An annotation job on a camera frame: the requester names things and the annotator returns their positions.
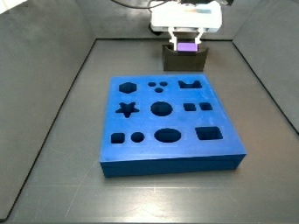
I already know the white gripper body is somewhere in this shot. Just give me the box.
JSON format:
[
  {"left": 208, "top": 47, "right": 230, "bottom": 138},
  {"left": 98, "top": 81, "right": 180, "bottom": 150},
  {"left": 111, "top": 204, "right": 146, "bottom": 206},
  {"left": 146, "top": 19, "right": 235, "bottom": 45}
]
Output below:
[{"left": 151, "top": 1, "right": 222, "bottom": 32}]

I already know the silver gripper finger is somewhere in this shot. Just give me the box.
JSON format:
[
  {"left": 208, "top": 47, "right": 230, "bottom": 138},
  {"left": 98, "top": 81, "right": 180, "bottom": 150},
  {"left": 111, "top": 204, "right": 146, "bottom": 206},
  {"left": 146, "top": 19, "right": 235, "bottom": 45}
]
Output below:
[
  {"left": 194, "top": 28, "right": 203, "bottom": 51},
  {"left": 168, "top": 27, "right": 178, "bottom": 51}
]

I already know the purple double-square block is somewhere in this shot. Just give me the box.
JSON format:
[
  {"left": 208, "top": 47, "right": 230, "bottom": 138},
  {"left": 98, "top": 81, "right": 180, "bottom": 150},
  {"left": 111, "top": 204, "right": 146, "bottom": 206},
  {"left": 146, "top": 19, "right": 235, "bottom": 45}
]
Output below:
[{"left": 178, "top": 43, "right": 198, "bottom": 53}]

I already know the blue foam shape board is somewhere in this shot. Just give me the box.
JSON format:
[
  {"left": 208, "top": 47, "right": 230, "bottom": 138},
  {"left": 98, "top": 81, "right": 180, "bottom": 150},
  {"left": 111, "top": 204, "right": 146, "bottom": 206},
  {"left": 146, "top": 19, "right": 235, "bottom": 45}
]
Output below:
[{"left": 99, "top": 74, "right": 247, "bottom": 178}]

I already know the black curved holder stand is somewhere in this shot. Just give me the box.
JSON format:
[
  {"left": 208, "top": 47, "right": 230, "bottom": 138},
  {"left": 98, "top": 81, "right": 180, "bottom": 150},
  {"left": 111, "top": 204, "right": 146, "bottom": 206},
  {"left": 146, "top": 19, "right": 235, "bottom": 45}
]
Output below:
[{"left": 163, "top": 45, "right": 208, "bottom": 72}]

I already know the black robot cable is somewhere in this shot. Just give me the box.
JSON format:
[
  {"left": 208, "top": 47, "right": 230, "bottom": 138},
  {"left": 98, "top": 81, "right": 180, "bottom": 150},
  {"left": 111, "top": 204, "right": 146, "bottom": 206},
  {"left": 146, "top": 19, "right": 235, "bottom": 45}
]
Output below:
[{"left": 110, "top": 0, "right": 174, "bottom": 10}]

